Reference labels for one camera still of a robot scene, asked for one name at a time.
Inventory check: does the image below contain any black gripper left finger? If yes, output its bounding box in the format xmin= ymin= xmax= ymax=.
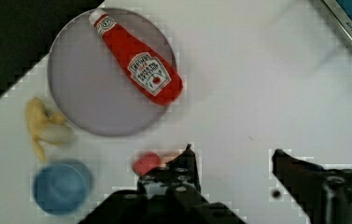
xmin=78 ymin=145 xmax=246 ymax=224

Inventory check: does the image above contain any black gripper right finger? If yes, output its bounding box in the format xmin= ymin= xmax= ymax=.
xmin=272 ymin=149 xmax=352 ymax=224

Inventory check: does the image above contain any red plush ketchup bottle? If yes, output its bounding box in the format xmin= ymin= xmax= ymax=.
xmin=89 ymin=9 xmax=183 ymax=105

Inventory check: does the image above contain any grey round plate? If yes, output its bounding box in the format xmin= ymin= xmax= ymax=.
xmin=48 ymin=8 xmax=176 ymax=136

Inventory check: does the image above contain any red toy strawberry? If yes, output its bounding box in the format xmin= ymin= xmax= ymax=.
xmin=132 ymin=152 xmax=162 ymax=176

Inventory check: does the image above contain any blue round bowl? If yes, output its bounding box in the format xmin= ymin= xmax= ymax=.
xmin=32 ymin=160 xmax=93 ymax=216

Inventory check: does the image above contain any yellow toy banana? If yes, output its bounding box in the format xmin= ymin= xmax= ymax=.
xmin=24 ymin=97 xmax=73 ymax=162

